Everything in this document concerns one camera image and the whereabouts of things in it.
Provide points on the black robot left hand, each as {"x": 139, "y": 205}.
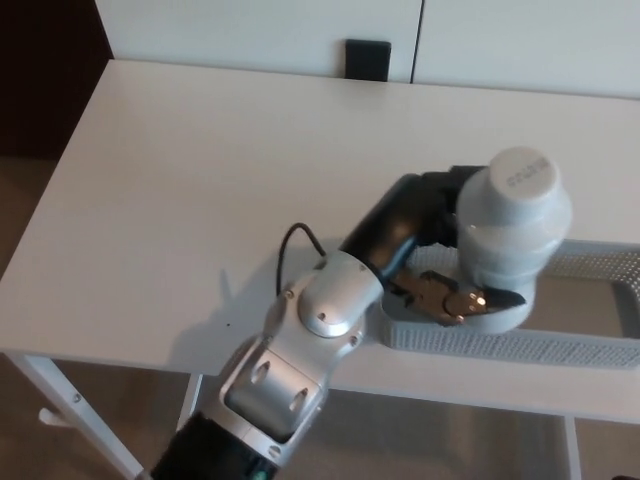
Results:
{"x": 390, "y": 220}

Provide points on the white plastic bottle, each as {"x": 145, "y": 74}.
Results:
{"x": 510, "y": 235}

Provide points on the white desk hook peg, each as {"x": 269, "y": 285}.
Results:
{"x": 51, "y": 418}

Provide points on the grey perforated plastic basket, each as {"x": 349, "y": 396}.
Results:
{"x": 500, "y": 350}

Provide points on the black wall socket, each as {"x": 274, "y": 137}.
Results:
{"x": 367, "y": 60}

